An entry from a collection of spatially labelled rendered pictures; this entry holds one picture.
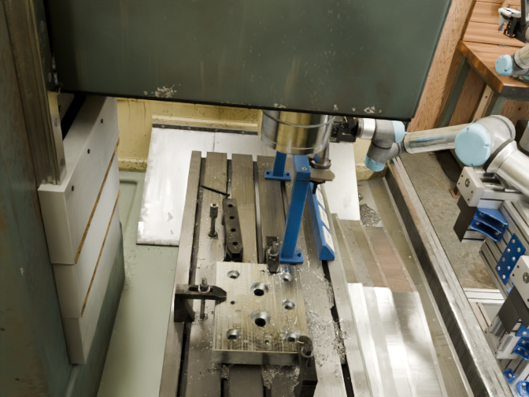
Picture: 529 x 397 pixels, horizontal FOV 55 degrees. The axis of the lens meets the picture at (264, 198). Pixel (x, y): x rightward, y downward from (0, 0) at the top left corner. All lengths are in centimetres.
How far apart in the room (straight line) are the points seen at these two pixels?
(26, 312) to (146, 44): 52
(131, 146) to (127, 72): 143
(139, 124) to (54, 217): 134
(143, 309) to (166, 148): 74
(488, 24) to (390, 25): 312
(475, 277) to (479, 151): 172
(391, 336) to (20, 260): 113
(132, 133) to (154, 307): 86
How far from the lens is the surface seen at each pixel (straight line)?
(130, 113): 228
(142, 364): 166
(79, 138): 110
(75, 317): 120
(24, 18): 85
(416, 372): 167
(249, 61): 91
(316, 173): 140
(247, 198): 180
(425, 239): 198
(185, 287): 132
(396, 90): 98
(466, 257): 333
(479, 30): 401
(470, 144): 160
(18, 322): 105
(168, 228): 203
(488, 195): 206
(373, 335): 167
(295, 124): 102
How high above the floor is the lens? 197
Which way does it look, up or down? 36 degrees down
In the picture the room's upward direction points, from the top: 8 degrees clockwise
